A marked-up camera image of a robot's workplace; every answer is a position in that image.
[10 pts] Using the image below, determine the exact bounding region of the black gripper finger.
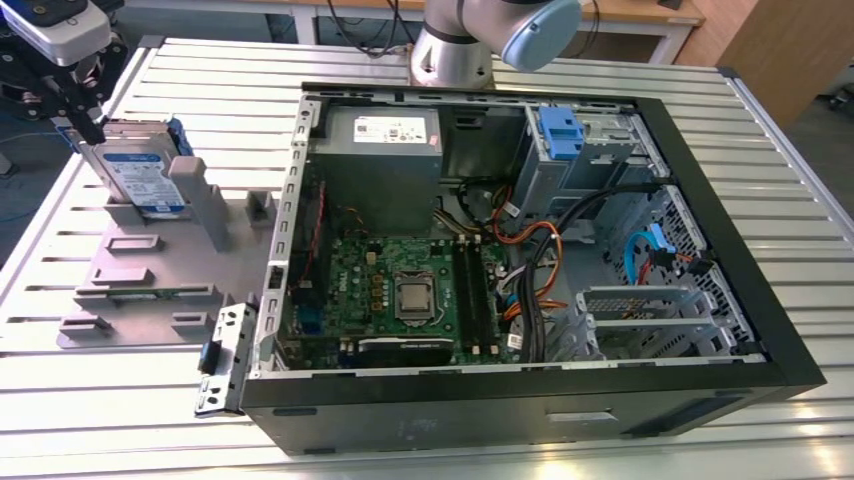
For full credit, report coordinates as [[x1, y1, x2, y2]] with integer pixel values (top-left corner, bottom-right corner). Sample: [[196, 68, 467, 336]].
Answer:
[[0, 87, 54, 122], [42, 37, 128, 146]]

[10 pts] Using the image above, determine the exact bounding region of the hard disk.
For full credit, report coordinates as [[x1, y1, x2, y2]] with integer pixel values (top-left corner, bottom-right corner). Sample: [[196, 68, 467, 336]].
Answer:
[[56, 114, 196, 219]]

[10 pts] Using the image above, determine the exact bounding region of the silver metal disk bay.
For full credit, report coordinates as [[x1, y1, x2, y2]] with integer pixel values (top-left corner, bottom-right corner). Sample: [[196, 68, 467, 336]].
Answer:
[[572, 285, 742, 361]]

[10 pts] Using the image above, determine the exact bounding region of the grey parts rack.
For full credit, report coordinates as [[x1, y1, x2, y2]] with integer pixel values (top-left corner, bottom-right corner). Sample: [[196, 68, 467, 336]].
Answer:
[[56, 155, 280, 351]]

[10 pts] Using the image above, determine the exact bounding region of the green RAM stick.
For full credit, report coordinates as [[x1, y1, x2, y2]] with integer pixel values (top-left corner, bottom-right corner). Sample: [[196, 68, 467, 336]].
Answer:
[[105, 288, 182, 302]]

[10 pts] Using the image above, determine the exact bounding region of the grey power supply unit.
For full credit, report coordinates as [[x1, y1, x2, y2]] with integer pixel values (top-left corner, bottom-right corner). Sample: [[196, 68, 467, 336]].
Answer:
[[309, 104, 445, 239]]

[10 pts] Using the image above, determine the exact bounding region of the green motherboard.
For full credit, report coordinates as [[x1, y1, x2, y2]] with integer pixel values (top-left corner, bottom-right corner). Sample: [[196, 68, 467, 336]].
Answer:
[[285, 234, 528, 362]]

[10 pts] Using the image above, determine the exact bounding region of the CPU socket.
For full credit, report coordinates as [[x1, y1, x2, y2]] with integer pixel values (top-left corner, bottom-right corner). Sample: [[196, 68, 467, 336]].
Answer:
[[391, 269, 439, 327]]

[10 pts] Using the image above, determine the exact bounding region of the silver CPU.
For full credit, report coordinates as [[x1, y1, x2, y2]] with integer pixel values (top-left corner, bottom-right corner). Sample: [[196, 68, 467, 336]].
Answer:
[[397, 284, 432, 314]]

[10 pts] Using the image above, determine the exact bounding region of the black graphics card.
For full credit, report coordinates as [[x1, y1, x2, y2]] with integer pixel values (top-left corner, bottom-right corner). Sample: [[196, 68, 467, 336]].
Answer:
[[337, 337, 455, 369]]

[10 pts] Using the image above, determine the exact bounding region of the black RAM slot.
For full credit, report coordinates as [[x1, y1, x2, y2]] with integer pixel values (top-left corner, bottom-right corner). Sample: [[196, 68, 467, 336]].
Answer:
[[451, 234, 483, 355], [468, 234, 503, 354]]

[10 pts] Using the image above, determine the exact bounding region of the grey metal drive cage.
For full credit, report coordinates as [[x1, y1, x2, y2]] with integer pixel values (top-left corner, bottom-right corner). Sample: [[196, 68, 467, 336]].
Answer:
[[512, 104, 668, 216]]

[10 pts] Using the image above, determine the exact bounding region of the blue plastic drive latch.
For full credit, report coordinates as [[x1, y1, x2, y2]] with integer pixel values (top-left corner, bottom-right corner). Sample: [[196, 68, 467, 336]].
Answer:
[[537, 107, 585, 161]]

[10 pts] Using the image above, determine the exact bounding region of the black open PC case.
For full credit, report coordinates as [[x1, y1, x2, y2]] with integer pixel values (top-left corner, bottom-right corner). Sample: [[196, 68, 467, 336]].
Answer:
[[239, 82, 828, 456]]

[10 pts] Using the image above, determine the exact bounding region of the wooden cabinet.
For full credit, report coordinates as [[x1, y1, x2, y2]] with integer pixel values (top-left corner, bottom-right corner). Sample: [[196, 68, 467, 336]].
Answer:
[[676, 0, 854, 131]]

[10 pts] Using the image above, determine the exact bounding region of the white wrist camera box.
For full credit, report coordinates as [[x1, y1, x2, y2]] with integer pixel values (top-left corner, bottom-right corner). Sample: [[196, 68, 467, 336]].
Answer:
[[5, 0, 112, 67]]

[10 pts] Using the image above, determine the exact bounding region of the hinged metal slot bracket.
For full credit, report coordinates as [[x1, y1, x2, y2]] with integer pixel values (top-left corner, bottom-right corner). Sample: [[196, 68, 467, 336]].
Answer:
[[192, 302, 260, 419]]

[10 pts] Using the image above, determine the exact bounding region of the orange yellow wire bundle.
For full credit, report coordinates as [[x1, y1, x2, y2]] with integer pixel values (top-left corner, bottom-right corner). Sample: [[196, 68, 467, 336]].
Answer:
[[489, 184, 568, 321]]

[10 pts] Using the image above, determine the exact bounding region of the black cable bundle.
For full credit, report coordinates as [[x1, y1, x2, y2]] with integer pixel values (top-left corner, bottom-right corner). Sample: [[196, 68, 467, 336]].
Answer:
[[519, 184, 659, 364]]

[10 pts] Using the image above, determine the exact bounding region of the wooden desk white frame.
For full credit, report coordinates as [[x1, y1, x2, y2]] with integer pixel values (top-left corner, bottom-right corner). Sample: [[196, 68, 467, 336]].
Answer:
[[112, 0, 708, 66]]

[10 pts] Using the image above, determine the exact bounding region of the blue data wire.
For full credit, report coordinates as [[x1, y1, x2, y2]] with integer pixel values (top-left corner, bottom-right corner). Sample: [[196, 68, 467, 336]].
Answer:
[[624, 224, 672, 287]]

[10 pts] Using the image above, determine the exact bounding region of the wire with black connector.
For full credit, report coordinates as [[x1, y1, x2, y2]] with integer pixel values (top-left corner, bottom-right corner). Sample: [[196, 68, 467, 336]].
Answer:
[[636, 249, 719, 287]]

